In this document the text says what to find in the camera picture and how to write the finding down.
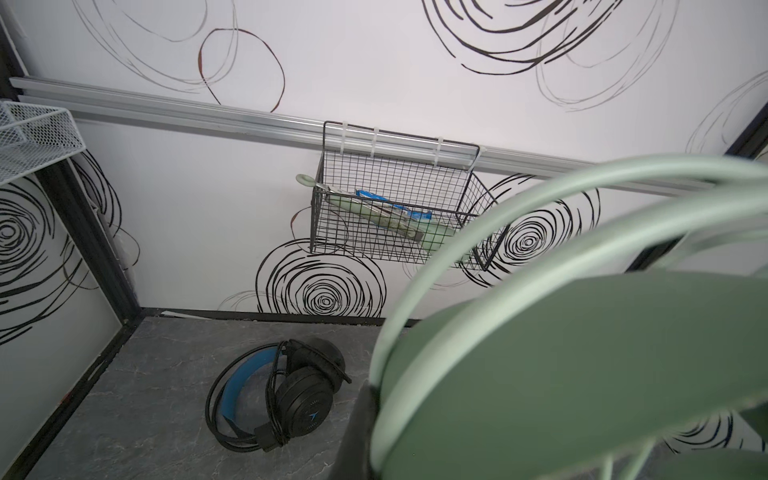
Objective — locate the blue handled tool in basket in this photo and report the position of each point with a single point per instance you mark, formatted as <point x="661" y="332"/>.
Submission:
<point x="394" y="207"/>

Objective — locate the white wire shelf basket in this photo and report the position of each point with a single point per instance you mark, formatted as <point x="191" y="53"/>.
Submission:
<point x="34" y="137"/>

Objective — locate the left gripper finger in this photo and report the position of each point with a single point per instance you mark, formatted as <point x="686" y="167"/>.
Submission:
<point x="353" y="458"/>

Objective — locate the green item in basket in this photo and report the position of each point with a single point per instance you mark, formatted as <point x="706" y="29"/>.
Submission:
<point x="428" y="234"/>

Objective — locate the aluminium wall rail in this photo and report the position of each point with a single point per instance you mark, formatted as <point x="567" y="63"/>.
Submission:
<point x="157" y="112"/>

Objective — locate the mint green headphones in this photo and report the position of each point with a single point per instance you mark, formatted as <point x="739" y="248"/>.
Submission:
<point x="555" y="370"/>

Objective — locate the black blue headphones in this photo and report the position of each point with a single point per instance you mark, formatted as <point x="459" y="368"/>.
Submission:
<point x="303" y="378"/>

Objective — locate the black wire basket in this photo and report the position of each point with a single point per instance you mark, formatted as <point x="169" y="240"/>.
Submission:
<point x="392" y="196"/>

